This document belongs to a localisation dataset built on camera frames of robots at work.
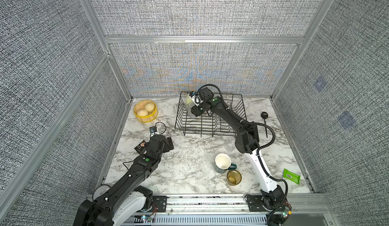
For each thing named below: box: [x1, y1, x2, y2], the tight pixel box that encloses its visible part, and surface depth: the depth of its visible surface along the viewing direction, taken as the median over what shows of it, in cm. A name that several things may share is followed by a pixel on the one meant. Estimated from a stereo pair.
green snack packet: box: [282, 168, 301, 185], surface depth 83 cm
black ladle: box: [260, 111, 269, 139], surface depth 108 cm
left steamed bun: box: [136, 108, 149, 117], surface depth 105 cm
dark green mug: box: [214, 153, 238, 174], surface depth 80 cm
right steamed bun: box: [144, 102, 156, 112], surface depth 108 cm
